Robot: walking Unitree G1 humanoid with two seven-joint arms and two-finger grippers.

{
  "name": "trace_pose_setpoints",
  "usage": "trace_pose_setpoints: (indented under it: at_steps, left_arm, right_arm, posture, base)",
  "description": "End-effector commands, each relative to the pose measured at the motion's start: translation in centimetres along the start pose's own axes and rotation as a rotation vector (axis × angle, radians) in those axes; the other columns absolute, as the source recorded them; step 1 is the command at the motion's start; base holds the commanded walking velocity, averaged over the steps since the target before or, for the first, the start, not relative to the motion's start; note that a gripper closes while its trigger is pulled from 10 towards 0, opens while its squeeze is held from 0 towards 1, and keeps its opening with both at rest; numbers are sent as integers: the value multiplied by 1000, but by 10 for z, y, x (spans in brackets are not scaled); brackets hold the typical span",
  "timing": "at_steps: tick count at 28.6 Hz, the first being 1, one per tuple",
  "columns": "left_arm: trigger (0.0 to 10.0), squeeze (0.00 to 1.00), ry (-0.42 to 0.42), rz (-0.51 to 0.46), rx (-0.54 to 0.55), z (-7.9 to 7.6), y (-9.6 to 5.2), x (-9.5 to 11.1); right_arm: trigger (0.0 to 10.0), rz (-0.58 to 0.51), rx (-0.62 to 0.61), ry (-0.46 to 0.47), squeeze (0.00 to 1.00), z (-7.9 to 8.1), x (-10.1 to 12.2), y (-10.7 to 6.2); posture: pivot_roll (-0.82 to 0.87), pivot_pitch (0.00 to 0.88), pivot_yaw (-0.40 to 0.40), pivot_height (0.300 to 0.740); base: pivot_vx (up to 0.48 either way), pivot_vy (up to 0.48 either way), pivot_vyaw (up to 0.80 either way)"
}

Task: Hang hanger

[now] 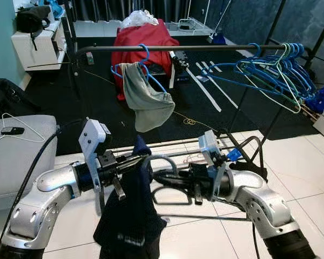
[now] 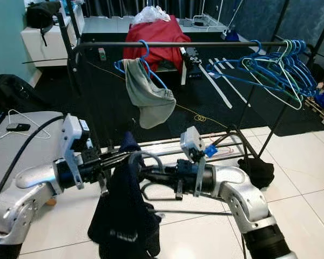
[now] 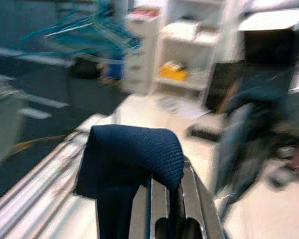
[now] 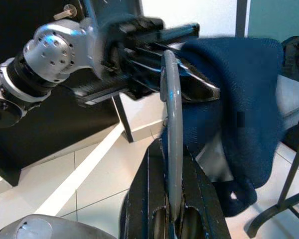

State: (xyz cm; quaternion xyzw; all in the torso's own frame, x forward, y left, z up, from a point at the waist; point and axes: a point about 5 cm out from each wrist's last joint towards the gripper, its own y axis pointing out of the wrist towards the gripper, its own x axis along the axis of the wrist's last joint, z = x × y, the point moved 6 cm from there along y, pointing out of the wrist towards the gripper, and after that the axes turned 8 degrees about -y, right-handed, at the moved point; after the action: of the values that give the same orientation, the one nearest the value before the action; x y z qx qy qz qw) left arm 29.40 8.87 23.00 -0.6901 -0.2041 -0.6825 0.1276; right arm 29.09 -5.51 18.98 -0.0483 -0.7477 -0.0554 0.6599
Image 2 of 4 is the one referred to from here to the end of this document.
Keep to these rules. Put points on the blue plastic bag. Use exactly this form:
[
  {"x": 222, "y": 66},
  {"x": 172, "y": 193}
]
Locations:
[{"x": 66, "y": 3}]

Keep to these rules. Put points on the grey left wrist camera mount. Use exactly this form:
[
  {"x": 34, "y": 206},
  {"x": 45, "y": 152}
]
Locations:
[{"x": 73, "y": 132}]

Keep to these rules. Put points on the white plastic bag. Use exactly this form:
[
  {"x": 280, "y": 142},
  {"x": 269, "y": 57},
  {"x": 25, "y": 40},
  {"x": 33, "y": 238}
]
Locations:
[{"x": 151, "y": 15}]

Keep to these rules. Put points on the white low platform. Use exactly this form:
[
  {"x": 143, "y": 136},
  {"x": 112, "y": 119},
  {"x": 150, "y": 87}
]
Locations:
[{"x": 108, "y": 25}]

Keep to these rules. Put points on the white shelf unit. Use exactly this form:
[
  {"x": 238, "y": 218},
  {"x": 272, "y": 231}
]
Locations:
[{"x": 40, "y": 48}]

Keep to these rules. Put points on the red cloth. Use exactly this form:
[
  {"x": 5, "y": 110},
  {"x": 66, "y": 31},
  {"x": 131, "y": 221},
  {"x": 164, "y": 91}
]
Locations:
[{"x": 156, "y": 31}]

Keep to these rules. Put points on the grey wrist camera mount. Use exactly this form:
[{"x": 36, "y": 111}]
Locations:
[
  {"x": 73, "y": 132},
  {"x": 190, "y": 139}
]

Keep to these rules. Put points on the silver metal hanger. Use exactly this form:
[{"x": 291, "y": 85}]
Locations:
[{"x": 148, "y": 152}]

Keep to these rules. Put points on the pink hanger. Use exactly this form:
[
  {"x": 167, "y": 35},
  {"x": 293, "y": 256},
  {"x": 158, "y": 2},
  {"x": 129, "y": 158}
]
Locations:
[{"x": 220, "y": 151}]

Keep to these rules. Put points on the grey beige garment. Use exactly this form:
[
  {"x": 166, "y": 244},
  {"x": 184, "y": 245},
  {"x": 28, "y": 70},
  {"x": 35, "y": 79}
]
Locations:
[{"x": 148, "y": 105}]

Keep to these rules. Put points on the wooden pallet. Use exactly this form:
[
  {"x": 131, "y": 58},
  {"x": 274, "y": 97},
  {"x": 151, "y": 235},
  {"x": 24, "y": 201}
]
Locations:
[{"x": 318, "y": 108}]

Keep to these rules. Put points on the black backpack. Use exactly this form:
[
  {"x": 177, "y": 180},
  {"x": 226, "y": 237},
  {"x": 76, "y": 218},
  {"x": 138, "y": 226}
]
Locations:
[{"x": 13, "y": 94}]

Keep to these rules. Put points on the navy printed shirt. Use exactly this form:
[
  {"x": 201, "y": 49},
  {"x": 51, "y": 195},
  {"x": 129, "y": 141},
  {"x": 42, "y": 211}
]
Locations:
[{"x": 124, "y": 216}]

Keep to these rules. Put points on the black handbag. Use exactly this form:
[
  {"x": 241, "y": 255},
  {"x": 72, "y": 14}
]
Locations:
[{"x": 42, "y": 15}]

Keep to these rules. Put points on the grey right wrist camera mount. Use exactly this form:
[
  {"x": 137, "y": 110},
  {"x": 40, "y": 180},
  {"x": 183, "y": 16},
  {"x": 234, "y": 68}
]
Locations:
[{"x": 190, "y": 139}]

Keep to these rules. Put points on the thin black rod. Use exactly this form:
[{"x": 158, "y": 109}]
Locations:
[{"x": 48, "y": 61}]

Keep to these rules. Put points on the dark curtain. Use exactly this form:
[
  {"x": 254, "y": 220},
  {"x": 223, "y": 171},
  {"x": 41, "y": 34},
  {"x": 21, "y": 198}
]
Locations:
[{"x": 156, "y": 6}]

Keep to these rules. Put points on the black phone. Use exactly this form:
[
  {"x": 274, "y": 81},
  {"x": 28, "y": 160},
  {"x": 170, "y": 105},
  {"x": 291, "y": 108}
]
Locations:
[{"x": 18, "y": 127}]

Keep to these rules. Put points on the blue mop head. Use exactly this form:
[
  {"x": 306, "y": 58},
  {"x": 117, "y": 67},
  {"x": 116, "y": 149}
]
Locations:
[{"x": 229, "y": 36}]

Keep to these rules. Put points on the white floor slat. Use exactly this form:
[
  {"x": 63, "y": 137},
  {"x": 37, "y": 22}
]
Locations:
[
  {"x": 215, "y": 86},
  {"x": 231, "y": 83}
]

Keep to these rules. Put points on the grey ottoman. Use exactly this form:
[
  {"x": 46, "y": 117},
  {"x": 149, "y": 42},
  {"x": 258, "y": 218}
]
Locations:
[{"x": 21, "y": 162}]

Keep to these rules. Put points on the blue plastic hanger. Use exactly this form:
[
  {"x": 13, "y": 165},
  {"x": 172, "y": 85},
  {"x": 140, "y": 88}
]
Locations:
[
  {"x": 305, "y": 73},
  {"x": 147, "y": 49},
  {"x": 258, "y": 46}
]

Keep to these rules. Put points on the small grey floor box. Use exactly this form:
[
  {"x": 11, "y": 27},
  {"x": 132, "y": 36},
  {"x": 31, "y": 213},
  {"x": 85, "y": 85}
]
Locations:
[{"x": 102, "y": 54}]

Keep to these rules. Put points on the black clothes rack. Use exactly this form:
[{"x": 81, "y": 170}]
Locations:
[{"x": 210, "y": 43}]

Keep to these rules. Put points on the black metal device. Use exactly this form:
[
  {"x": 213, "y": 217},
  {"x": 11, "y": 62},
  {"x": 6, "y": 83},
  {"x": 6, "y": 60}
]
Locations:
[{"x": 190, "y": 62}]

